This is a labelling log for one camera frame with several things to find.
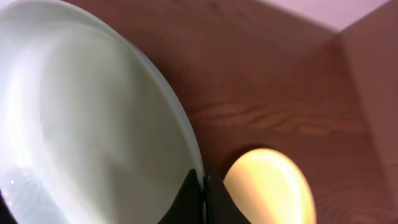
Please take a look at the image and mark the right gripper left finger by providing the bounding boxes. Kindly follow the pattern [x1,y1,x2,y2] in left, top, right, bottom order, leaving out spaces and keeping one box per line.
[158,169,203,224]

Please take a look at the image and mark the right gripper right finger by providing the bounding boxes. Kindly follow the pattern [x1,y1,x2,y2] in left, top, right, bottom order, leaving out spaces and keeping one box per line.
[205,170,250,224]

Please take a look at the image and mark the yellow plate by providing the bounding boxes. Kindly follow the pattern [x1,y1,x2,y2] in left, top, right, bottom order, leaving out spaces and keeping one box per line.
[223,148,317,224]

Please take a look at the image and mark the light blue plate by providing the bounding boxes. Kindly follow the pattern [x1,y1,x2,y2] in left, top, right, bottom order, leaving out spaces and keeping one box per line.
[1,1,203,223]

